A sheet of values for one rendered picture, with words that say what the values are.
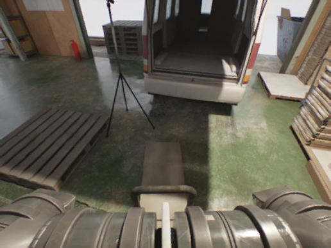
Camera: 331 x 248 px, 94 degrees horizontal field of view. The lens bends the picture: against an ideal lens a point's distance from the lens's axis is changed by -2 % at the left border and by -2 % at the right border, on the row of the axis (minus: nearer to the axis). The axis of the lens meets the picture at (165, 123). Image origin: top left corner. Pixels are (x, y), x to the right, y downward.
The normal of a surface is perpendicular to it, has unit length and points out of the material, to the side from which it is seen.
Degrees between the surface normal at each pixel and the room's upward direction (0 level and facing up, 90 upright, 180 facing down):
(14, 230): 38
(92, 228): 22
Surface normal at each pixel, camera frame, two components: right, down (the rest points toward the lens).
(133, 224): 0.00, -0.95
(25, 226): 0.18, -0.98
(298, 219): -0.19, -0.98
